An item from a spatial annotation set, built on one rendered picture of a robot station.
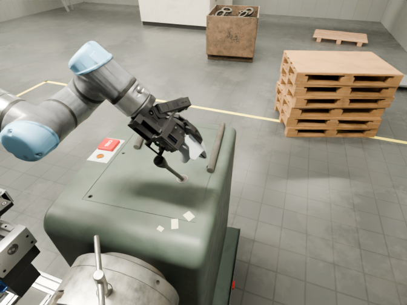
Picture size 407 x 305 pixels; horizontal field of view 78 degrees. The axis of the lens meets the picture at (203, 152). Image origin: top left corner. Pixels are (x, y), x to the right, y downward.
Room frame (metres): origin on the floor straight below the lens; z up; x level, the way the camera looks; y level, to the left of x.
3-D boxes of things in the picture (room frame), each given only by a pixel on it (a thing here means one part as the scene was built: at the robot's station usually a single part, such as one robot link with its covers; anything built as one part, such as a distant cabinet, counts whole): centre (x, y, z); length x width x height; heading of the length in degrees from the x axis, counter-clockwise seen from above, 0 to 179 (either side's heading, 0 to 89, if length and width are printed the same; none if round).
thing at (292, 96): (2.90, -1.56, 0.41); 1.14 x 0.78 x 0.81; 89
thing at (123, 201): (0.64, 0.16, 1.06); 0.59 x 0.48 x 0.39; 166
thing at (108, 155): (0.71, 0.35, 1.23); 0.13 x 0.08 x 0.06; 166
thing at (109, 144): (0.73, 0.35, 1.26); 0.06 x 0.06 x 0.02; 76
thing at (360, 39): (6.69, -3.41, 0.05); 1.24 x 0.83 x 0.11; 68
